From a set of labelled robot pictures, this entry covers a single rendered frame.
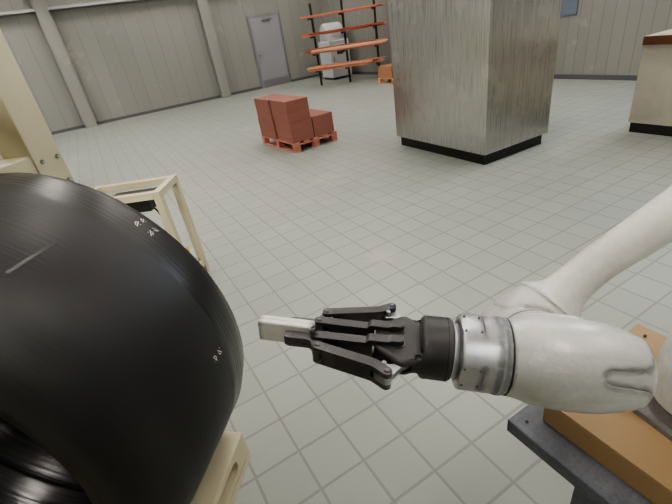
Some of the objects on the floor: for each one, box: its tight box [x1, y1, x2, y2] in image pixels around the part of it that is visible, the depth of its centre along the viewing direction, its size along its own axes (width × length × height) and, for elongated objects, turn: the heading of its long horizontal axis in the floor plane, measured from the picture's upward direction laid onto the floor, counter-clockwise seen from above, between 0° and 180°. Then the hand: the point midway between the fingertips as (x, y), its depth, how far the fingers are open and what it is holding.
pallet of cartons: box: [254, 94, 338, 154], centre depth 631 cm, size 85×119×72 cm
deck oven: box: [388, 0, 562, 165], centre depth 466 cm, size 158×128×204 cm
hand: (287, 330), depth 51 cm, fingers closed
